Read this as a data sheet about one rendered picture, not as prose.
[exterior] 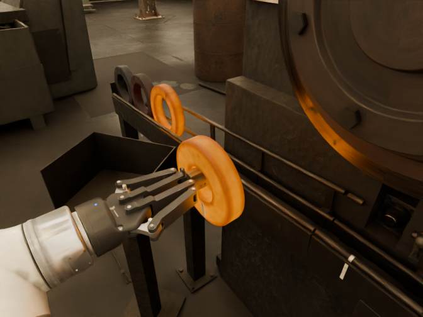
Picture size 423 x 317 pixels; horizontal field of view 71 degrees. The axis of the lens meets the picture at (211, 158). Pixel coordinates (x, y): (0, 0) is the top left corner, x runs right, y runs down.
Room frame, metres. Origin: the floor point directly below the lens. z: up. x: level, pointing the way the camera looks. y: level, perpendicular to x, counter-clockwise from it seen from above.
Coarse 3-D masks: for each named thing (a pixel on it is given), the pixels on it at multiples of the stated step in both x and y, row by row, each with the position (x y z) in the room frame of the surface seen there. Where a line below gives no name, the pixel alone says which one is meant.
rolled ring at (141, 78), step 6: (132, 78) 1.11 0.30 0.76; (138, 78) 1.06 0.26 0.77; (144, 78) 1.05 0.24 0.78; (132, 84) 1.11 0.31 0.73; (138, 84) 1.11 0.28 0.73; (144, 84) 1.02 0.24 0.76; (150, 84) 1.03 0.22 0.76; (132, 90) 1.12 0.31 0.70; (138, 90) 1.13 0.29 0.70; (144, 90) 1.03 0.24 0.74; (150, 90) 1.02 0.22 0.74; (132, 96) 1.13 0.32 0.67; (138, 96) 1.12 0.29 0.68; (138, 102) 1.11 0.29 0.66; (138, 108) 1.09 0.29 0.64; (144, 108) 1.10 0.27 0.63; (150, 108) 1.00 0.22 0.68; (150, 114) 1.00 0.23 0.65
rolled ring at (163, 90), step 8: (152, 88) 0.96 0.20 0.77; (160, 88) 0.92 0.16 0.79; (168, 88) 0.91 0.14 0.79; (152, 96) 0.97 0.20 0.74; (160, 96) 0.96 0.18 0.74; (168, 96) 0.88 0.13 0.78; (176, 96) 0.89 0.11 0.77; (152, 104) 0.98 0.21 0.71; (160, 104) 0.98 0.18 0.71; (168, 104) 0.88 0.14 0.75; (176, 104) 0.86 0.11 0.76; (152, 112) 0.98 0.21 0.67; (160, 112) 0.97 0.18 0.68; (176, 112) 0.85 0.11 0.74; (160, 120) 0.95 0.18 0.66; (176, 120) 0.84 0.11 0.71; (184, 120) 0.86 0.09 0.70; (168, 128) 0.92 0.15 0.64; (176, 128) 0.85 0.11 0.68
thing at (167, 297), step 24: (96, 144) 0.75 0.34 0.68; (120, 144) 0.73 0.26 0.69; (144, 144) 0.70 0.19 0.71; (48, 168) 0.59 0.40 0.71; (72, 168) 0.65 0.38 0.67; (96, 168) 0.73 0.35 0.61; (120, 168) 0.73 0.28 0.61; (144, 168) 0.70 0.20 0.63; (168, 168) 0.62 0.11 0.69; (48, 192) 0.57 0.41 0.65; (72, 192) 0.63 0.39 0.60; (96, 192) 0.63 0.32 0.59; (144, 240) 0.60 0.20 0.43; (144, 264) 0.58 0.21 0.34; (144, 288) 0.58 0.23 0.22; (144, 312) 0.58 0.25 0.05; (168, 312) 0.61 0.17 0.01
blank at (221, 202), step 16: (192, 144) 0.39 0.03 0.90; (208, 144) 0.39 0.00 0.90; (192, 160) 0.40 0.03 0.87; (208, 160) 0.36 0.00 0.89; (224, 160) 0.36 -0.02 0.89; (208, 176) 0.36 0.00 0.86; (224, 176) 0.34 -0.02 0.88; (208, 192) 0.40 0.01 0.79; (224, 192) 0.33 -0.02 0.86; (240, 192) 0.34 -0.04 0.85; (208, 208) 0.37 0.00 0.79; (224, 208) 0.33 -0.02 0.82; (240, 208) 0.34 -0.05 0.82; (224, 224) 0.33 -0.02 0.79
